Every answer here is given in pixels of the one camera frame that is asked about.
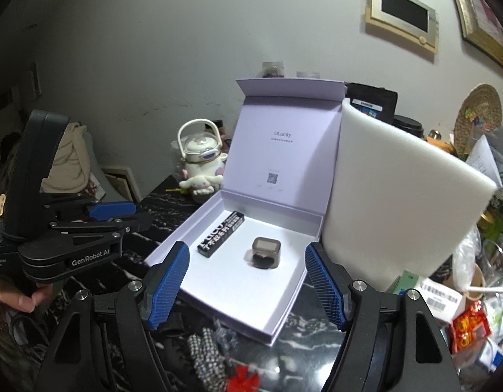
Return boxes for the white frame board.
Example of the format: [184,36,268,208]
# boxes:
[100,165,143,204]

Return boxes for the lavender gift box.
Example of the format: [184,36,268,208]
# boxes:
[144,77,346,346]

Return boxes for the black round lid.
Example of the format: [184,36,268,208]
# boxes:
[392,116,424,139]

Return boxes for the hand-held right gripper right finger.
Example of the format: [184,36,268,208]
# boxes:
[304,242,460,392]

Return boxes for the wall intercom panel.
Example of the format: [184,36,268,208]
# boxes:
[365,0,440,64]

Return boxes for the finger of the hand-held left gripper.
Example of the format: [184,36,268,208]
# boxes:
[49,211,153,236]
[41,195,137,221]

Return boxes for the black bag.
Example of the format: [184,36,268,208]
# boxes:
[345,82,398,125]

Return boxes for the white cartoon dog kettle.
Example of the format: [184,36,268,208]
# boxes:
[177,119,228,204]

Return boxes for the white labelled carton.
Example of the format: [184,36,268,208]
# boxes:
[419,282,466,323]

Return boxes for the white paper sheets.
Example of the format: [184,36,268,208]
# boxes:
[466,135,503,189]

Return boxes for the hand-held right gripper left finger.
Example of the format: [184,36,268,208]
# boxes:
[35,241,191,392]

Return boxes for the clear plastic bag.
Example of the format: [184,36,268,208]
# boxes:
[453,226,481,295]

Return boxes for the woven straw fan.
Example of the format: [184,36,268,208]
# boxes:
[454,84,503,160]

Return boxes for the red and checked hair bow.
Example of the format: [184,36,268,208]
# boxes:
[188,320,262,392]

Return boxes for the beige cloth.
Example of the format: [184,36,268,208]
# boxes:
[41,122,94,193]

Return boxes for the white foam sheet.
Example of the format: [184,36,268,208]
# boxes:
[320,98,498,292]

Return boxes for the black stick packet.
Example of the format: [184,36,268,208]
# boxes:
[197,211,247,259]

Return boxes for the grey earbud case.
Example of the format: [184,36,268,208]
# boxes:
[245,237,282,268]

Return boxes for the person's left hand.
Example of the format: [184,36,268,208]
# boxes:
[0,278,53,314]

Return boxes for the framed picture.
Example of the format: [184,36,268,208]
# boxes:
[441,0,503,74]

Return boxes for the red printed packet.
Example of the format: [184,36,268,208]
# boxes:
[451,302,492,354]

